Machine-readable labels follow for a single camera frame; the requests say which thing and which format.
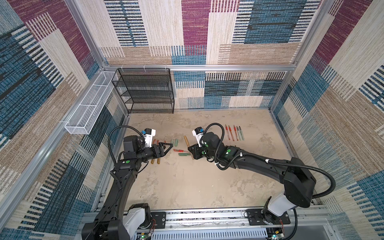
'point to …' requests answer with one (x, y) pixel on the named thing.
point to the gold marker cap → (158, 160)
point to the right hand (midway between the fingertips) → (189, 150)
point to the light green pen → (238, 133)
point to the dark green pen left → (184, 154)
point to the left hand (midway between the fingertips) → (168, 144)
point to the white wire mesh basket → (83, 119)
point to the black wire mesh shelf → (145, 90)
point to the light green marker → (241, 133)
